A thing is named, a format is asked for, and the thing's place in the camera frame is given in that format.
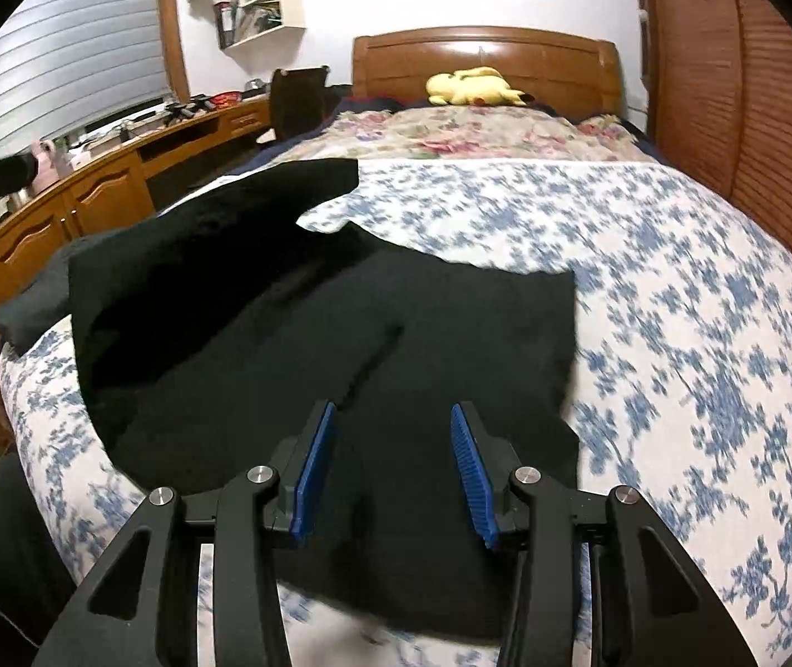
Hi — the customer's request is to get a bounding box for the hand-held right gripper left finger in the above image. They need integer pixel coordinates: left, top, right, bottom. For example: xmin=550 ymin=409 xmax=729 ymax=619
xmin=34 ymin=399 xmax=339 ymax=667

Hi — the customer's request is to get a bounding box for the blue floral white bed sheet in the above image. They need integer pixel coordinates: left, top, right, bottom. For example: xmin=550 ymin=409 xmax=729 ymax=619
xmin=0 ymin=156 xmax=792 ymax=667

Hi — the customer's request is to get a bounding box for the pink floral quilt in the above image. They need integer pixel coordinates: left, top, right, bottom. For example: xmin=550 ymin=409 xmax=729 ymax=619
xmin=267 ymin=106 xmax=668 ymax=166

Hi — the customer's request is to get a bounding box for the grey window blind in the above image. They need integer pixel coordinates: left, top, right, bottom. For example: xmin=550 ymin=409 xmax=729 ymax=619
xmin=0 ymin=0 xmax=171 ymax=171

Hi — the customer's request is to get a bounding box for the row of books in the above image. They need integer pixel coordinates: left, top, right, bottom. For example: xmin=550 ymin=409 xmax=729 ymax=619
xmin=214 ymin=0 xmax=241 ymax=49

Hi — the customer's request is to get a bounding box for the black tool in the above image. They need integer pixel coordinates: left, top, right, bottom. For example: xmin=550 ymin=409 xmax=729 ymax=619
xmin=163 ymin=101 xmax=212 ymax=127

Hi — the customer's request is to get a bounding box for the yellow plush toy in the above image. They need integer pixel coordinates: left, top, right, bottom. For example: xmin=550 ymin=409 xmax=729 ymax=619
xmin=425 ymin=66 xmax=534 ymax=108

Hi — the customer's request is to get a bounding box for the black coat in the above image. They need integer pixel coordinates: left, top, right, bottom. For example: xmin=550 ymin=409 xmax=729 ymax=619
xmin=68 ymin=158 xmax=581 ymax=644

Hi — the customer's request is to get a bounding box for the dark grey folded garment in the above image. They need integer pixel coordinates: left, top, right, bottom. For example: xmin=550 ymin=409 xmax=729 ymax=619
xmin=0 ymin=240 xmax=77 ymax=355

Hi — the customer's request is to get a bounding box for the dark cloth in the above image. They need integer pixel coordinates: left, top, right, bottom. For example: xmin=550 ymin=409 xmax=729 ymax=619
xmin=0 ymin=451 xmax=87 ymax=667

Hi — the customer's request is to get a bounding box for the wooden bed headboard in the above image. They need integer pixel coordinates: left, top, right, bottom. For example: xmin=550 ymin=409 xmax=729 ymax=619
xmin=352 ymin=28 xmax=626 ymax=119

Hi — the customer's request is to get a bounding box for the wooden desk with cabinets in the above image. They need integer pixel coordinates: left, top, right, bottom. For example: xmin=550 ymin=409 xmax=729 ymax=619
xmin=0 ymin=93 xmax=275 ymax=397

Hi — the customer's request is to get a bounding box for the wooden window frame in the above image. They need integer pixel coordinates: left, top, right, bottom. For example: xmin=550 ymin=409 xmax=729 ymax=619
xmin=156 ymin=0 xmax=192 ymax=105

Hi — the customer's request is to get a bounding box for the dark brown chair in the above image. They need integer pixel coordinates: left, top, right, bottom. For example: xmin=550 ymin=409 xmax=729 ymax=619
xmin=257 ymin=66 xmax=333 ymax=143

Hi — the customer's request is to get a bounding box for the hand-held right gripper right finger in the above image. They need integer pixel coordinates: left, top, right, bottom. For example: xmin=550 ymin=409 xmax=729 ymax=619
xmin=450 ymin=401 xmax=759 ymax=667

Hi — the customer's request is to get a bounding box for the wooden slatted wardrobe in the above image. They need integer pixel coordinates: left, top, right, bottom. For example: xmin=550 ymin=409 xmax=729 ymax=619
xmin=628 ymin=0 xmax=792 ymax=293

